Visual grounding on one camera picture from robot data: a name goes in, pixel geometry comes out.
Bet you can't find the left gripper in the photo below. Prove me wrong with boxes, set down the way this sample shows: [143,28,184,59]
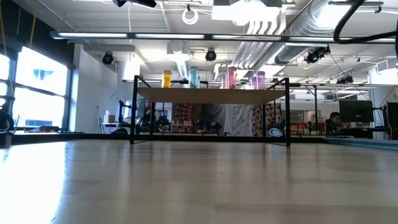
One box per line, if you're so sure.
[130,0,157,9]

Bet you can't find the orange medicine bottle white cap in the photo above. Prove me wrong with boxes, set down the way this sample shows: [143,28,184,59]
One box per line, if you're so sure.
[161,70,172,89]

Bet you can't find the teal medicine bottle white cap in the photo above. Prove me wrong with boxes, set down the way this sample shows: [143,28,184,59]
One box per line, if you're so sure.
[188,65,199,89]

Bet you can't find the red medicine bottle white cap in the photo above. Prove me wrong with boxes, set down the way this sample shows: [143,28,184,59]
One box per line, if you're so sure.
[226,66,238,90]

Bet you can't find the purple medicine bottle white cap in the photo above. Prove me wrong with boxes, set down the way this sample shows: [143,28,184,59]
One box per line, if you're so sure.
[256,70,266,90]

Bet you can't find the long ceiling light bar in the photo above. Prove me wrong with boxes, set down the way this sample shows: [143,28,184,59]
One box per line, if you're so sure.
[49,30,398,44]

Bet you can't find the white ceiling unit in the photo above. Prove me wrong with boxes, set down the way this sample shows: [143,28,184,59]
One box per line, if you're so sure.
[211,0,282,22]

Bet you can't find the white ceiling pipes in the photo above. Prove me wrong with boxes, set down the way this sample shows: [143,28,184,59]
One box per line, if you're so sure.
[231,18,287,71]

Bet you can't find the large window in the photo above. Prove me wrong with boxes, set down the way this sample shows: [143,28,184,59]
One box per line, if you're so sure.
[0,46,74,133]

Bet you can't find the white hanging cloth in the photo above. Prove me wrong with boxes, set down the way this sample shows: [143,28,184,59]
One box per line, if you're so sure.
[203,103,254,137]

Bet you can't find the patterned hanging cloth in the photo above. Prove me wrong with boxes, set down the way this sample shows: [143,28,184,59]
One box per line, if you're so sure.
[252,104,282,137]

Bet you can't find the person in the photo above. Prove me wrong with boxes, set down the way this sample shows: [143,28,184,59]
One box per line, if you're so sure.
[325,111,345,135]

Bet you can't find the black computer monitor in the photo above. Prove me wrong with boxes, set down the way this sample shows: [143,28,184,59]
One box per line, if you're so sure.
[387,101,398,141]
[338,99,375,123]

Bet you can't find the white cable coil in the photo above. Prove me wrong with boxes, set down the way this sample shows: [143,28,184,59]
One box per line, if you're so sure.
[182,7,200,26]

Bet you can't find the wooden shelf black metal frame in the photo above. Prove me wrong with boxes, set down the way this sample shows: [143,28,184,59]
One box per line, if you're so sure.
[129,75,292,147]

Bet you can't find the yellow hanging strap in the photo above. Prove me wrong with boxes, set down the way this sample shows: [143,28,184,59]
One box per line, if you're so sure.
[29,0,39,47]

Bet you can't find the black aluminium table frame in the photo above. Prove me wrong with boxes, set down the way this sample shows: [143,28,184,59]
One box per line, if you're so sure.
[11,133,326,144]

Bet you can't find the silver ventilation duct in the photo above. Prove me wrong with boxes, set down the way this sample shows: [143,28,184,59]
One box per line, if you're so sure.
[273,0,361,65]

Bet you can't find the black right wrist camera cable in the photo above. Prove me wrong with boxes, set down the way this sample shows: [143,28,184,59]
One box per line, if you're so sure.
[333,0,398,60]

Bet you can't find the blue-gray table frame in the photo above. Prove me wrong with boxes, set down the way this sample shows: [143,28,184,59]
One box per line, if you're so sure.
[323,136,398,152]

